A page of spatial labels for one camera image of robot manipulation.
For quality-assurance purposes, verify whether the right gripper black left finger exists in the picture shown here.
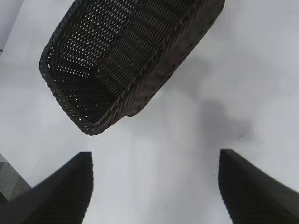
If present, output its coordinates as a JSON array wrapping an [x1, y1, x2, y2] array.
[[0, 151, 94, 224]]

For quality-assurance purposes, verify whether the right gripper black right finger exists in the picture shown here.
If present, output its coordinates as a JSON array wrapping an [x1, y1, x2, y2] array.
[[218, 149, 299, 224]]

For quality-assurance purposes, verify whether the dark brown wicker basket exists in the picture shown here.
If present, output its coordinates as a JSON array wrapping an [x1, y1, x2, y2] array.
[[38, 0, 226, 136]]

